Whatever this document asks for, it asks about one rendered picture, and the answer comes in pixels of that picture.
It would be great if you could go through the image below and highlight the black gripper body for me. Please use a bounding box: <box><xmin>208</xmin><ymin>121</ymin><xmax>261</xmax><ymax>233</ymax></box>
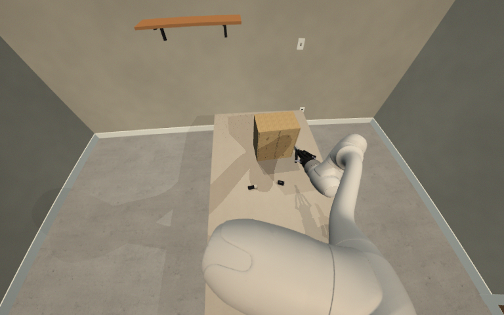
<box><xmin>299</xmin><ymin>156</ymin><xmax>314</xmax><ymax>168</ymax></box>

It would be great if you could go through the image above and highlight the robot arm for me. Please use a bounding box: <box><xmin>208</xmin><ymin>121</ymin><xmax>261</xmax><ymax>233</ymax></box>
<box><xmin>201</xmin><ymin>134</ymin><xmax>417</xmax><ymax>315</ymax></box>

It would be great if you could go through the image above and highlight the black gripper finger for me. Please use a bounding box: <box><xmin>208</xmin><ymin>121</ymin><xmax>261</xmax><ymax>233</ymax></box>
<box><xmin>294</xmin><ymin>146</ymin><xmax>305</xmax><ymax>163</ymax></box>
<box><xmin>299</xmin><ymin>150</ymin><xmax>316</xmax><ymax>159</ymax></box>

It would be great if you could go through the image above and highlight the small wooden chest of drawers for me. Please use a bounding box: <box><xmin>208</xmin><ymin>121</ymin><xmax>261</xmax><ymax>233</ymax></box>
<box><xmin>253</xmin><ymin>111</ymin><xmax>301</xmax><ymax>161</ymax></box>

